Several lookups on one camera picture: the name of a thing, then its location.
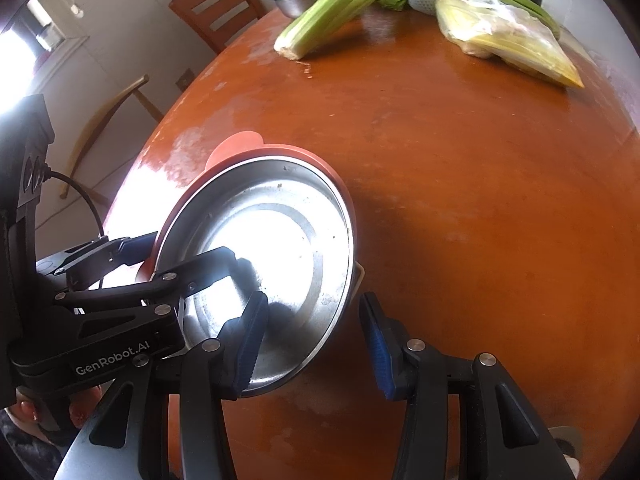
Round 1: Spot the orange plastic plate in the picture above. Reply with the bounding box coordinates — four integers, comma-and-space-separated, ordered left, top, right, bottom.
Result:
135, 131, 357, 286

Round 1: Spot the celery bunch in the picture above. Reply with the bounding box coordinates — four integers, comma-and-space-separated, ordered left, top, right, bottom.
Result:
273, 0, 426, 61

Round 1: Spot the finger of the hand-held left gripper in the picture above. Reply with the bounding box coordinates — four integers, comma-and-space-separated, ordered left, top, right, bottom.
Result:
52, 246, 238, 311
36, 231, 162, 288

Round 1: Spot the black cable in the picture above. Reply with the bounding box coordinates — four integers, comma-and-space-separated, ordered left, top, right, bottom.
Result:
42, 170, 107, 238

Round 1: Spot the light wooden chair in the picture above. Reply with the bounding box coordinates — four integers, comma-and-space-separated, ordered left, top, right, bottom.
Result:
60, 74, 166, 206

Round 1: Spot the window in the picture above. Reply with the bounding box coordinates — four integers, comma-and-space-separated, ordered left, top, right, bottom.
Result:
0, 0, 88, 111

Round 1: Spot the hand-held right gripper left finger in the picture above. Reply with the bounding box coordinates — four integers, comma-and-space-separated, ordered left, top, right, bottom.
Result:
52, 290, 271, 480

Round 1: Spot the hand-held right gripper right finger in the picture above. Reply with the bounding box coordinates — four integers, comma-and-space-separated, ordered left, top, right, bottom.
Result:
359, 291, 576, 480

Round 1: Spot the bagged yellow corn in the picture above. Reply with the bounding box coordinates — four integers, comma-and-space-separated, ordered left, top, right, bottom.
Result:
434, 0, 586, 90

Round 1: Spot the person's left hand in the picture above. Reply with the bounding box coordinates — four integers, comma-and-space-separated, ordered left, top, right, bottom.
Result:
5, 385, 108, 441

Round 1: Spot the brown wooden chair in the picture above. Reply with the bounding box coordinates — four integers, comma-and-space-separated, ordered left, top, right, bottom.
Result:
169, 0, 268, 56

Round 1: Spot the steel pan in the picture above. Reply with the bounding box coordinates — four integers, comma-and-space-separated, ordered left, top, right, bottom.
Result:
154, 157, 357, 393

